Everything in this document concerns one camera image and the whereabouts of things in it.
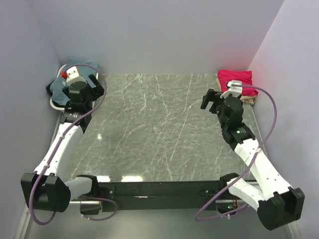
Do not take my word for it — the teal blue t shirt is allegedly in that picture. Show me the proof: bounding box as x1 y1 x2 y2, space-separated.
49 57 100 106

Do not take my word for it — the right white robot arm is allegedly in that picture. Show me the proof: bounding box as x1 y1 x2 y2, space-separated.
195 89 305 231

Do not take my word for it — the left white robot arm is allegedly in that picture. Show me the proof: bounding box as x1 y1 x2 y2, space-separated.
20 74 105 212

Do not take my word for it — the folded red t shirt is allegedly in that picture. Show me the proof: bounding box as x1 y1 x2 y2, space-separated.
217 70 258 97

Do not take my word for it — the folded tan t shirt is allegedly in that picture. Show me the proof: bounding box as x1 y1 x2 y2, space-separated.
215 77 257 105

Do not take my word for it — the white plastic laundry basket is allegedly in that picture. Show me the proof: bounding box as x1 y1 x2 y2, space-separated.
50 64 99 111

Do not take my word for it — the black garment in basket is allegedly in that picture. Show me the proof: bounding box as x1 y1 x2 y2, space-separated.
46 85 52 95

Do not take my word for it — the black base beam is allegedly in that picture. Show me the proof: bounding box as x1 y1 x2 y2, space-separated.
99 180 226 210

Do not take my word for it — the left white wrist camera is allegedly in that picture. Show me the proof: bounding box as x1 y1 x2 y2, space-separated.
61 66 85 86

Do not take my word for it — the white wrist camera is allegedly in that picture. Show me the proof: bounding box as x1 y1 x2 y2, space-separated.
61 66 85 86
220 80 242 99

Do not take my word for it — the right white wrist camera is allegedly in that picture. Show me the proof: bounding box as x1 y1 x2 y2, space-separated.
220 80 242 99

